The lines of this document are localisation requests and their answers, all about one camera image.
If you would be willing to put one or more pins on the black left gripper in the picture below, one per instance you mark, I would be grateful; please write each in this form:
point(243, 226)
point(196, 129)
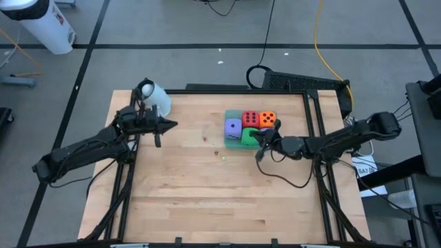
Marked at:
point(156, 125)

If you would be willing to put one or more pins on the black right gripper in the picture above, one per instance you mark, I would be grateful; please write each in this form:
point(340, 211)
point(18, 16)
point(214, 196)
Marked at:
point(275, 144)

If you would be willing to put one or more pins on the orange foam die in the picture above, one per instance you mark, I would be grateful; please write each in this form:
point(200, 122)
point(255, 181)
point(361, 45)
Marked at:
point(262, 124)

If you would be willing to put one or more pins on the green foam die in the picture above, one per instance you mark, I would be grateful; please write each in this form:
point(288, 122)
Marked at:
point(247, 140)

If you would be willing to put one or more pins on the red foam die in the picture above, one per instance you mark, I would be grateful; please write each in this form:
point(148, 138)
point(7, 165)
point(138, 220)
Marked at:
point(250, 124)

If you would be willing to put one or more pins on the teal translucent plastic bin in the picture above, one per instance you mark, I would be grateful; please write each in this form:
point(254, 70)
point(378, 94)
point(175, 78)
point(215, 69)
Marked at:
point(232, 114)

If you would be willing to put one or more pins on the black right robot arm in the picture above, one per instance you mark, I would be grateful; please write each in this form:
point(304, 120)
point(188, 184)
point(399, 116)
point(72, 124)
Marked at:
point(344, 136)

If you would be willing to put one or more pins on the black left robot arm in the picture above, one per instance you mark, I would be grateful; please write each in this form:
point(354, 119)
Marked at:
point(86, 149)

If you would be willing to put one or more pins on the white cup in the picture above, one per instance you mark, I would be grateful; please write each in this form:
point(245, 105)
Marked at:
point(160, 98)

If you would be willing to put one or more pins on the white paper sheet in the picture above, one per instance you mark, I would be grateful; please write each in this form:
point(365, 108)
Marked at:
point(367, 170)

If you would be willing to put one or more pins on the black metal beam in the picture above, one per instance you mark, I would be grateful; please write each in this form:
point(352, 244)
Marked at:
point(389, 174)

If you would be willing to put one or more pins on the white box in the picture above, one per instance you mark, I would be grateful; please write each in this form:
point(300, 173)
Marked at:
point(401, 199)

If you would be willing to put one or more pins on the grey metal bar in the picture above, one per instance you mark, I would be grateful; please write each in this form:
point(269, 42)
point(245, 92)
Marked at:
point(17, 81)

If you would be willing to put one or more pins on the white cylindrical trash can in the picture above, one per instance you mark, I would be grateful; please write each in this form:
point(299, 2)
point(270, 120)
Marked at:
point(44, 27)

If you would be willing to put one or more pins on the grey side table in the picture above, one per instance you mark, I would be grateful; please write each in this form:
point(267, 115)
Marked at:
point(423, 137)

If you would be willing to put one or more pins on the black device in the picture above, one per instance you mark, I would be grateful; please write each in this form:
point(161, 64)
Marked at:
point(435, 103)

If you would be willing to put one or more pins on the dark cabinet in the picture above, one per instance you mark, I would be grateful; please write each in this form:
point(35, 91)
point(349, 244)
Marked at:
point(427, 213)

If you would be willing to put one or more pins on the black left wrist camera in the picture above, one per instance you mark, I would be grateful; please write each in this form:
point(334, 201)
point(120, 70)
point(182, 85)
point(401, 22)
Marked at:
point(143, 122)

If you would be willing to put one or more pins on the black aluminium rig frame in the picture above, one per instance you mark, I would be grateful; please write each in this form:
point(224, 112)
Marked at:
point(293, 92)

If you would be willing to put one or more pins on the black edge bracket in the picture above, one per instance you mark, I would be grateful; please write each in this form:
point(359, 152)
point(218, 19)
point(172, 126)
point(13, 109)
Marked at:
point(274, 242)
point(178, 242)

